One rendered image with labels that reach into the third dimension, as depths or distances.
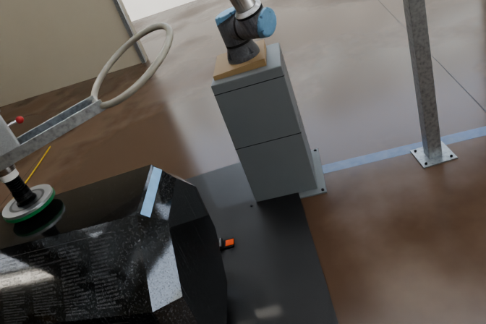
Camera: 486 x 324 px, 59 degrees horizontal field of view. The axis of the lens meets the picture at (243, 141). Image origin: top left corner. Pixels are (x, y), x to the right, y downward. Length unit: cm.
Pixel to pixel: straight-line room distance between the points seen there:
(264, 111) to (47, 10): 508
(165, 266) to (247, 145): 112
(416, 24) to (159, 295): 175
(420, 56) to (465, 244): 96
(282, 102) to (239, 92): 24
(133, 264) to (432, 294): 126
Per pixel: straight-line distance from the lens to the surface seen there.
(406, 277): 218
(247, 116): 244
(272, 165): 261
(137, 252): 162
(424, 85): 256
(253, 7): 224
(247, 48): 243
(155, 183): 180
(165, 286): 163
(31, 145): 190
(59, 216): 190
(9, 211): 204
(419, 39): 245
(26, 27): 729
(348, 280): 220
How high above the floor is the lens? 167
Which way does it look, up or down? 29 degrees down
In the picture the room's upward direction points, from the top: 21 degrees counter-clockwise
